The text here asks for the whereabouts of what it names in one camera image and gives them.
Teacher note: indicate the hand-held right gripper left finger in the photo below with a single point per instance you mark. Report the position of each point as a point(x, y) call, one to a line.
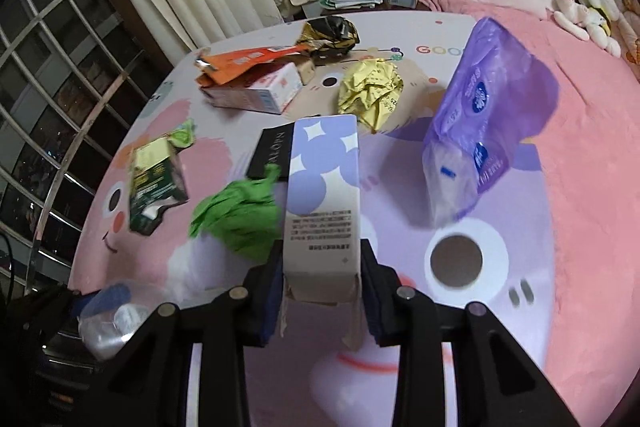
point(267, 307)

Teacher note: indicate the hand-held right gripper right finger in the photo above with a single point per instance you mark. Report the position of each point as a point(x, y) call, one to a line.
point(374, 307)

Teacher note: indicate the green plastic bag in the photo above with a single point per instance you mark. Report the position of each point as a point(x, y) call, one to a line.
point(240, 217)

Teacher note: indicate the purple patterned carton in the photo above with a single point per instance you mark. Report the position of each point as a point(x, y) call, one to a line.
point(322, 187)

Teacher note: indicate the black box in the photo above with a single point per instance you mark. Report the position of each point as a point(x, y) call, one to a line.
point(270, 152)

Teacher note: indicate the green yellow torn box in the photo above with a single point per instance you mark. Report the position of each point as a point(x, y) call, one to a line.
point(155, 177)

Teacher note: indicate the yellow paper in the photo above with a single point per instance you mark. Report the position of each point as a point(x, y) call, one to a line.
point(370, 89)

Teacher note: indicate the purple tissue pack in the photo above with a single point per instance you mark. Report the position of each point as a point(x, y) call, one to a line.
point(475, 107)

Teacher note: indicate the cartoon-face tablecloth table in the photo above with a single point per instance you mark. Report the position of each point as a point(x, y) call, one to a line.
point(400, 187)

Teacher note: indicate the clear plastic bag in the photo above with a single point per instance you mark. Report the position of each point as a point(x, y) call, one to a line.
point(107, 327)

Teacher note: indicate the white pink carton box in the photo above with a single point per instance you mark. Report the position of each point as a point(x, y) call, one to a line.
point(260, 94)

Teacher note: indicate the pink bed sheet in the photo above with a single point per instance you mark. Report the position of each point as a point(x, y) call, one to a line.
point(590, 187)

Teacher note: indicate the orange wrapper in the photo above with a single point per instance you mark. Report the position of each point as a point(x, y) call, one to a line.
point(245, 59)

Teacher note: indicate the black gold crumpled wrapper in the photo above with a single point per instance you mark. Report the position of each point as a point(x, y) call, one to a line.
point(330, 34)

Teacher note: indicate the metal window grille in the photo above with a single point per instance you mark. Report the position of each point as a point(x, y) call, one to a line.
point(55, 97)

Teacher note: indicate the white plush toy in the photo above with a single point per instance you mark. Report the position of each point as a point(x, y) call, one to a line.
point(585, 14)

